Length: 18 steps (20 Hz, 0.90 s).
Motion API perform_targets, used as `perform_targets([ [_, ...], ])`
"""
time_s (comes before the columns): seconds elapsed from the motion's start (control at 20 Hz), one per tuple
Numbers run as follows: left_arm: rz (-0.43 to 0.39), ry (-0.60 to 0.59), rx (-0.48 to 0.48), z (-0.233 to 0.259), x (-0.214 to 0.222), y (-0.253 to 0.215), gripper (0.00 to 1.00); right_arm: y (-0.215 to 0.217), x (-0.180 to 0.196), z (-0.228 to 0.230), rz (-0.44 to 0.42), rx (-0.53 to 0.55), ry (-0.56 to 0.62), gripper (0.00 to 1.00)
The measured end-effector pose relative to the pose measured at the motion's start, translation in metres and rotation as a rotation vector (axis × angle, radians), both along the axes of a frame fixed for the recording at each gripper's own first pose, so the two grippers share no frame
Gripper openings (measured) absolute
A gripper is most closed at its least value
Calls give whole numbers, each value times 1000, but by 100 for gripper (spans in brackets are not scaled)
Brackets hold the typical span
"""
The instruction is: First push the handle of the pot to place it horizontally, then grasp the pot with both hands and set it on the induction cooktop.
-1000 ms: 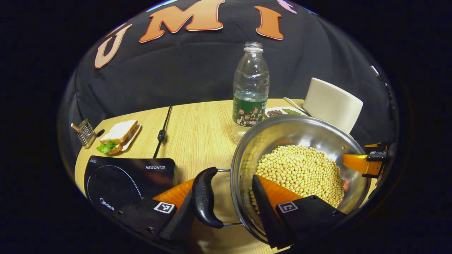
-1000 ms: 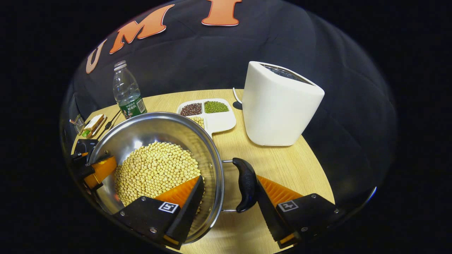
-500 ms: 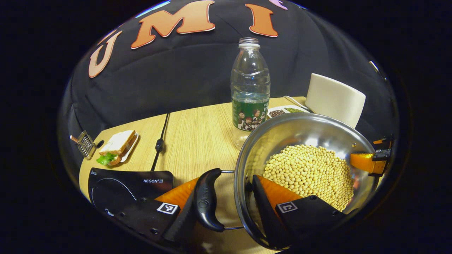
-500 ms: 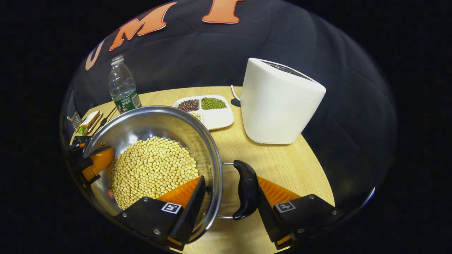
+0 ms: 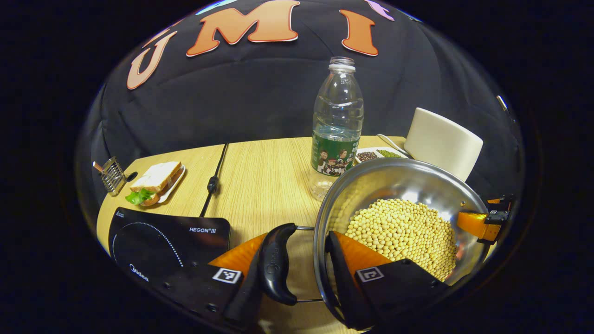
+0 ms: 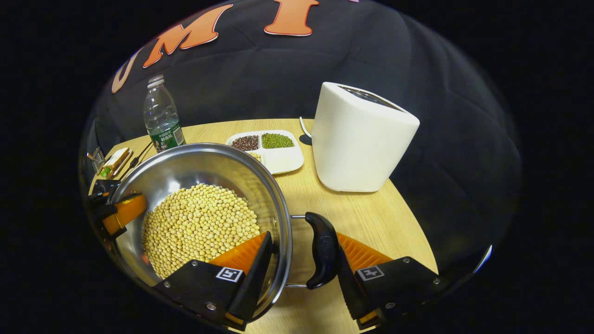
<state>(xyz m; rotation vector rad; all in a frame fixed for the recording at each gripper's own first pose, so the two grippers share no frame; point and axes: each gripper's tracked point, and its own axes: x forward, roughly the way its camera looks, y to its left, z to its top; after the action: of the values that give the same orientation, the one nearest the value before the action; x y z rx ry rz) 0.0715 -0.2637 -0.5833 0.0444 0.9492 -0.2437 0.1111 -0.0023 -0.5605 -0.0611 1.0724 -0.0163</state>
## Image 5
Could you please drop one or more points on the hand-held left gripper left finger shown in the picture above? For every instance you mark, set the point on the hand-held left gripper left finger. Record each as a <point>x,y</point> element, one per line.
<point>243,306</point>

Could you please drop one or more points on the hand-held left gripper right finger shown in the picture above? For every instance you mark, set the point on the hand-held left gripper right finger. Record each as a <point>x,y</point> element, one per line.
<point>345,287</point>

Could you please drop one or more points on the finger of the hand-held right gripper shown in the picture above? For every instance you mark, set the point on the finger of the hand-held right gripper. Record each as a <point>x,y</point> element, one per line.
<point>473,225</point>

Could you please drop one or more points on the stainless steel pot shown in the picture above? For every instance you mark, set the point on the stainless steel pot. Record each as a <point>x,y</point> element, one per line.
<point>403,181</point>

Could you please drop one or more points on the black induction cooktop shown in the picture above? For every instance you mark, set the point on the black induction cooktop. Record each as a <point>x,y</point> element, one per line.
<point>153,241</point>

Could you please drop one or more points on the soybeans in pot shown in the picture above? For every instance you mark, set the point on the soybeans in pot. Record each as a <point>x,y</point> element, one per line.
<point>399,232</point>

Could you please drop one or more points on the white toaster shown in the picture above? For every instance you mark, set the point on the white toaster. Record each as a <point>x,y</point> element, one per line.
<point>441,141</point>

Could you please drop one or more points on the white tray of beans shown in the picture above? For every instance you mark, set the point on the white tray of beans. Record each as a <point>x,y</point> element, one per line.
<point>376,154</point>

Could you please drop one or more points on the sandwich with lettuce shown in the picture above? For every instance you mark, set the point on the sandwich with lettuce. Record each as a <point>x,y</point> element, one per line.
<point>155,178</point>

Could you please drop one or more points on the clear plastic water bottle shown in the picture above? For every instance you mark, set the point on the clear plastic water bottle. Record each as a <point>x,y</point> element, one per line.
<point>338,120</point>

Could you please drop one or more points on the small black object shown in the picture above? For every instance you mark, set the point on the small black object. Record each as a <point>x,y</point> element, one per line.
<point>132,176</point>

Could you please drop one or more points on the wooden stick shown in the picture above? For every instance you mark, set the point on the wooden stick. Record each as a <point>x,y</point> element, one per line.
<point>98,166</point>

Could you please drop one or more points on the black backdrop cloth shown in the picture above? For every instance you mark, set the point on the black backdrop cloth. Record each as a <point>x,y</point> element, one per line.
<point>260,93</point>

